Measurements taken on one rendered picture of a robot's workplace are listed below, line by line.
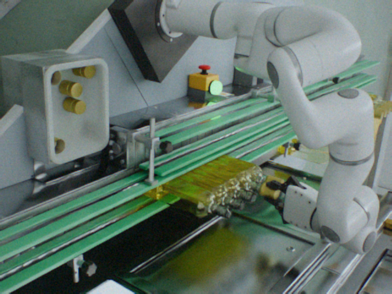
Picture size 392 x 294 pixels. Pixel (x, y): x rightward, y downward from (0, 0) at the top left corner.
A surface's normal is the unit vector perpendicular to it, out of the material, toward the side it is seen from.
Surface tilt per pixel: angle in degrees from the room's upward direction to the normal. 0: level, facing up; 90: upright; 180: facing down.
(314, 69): 36
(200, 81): 90
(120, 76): 0
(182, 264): 90
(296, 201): 107
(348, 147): 74
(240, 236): 90
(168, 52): 1
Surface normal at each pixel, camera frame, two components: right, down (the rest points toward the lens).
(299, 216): -0.80, 0.23
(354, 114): 0.21, 0.10
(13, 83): -0.60, 0.26
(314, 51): 0.04, -0.23
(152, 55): 0.80, 0.26
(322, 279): 0.05, -0.94
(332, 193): -0.67, 0.04
